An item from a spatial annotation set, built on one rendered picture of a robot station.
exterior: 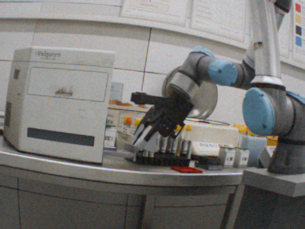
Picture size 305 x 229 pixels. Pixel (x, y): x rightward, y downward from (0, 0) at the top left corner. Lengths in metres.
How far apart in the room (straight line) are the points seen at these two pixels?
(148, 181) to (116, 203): 0.76
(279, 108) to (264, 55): 0.15
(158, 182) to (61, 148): 0.29
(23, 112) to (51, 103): 0.10
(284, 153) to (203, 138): 0.63
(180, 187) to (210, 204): 0.89
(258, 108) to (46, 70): 0.56
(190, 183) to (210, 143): 0.41
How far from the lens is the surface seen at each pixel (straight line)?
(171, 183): 1.76
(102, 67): 1.67
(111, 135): 1.73
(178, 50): 2.50
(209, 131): 2.18
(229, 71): 1.73
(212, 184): 1.83
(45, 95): 1.62
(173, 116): 1.78
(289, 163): 1.60
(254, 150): 2.09
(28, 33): 2.25
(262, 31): 1.56
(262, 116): 1.50
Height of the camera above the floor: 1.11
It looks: 3 degrees down
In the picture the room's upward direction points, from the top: 8 degrees clockwise
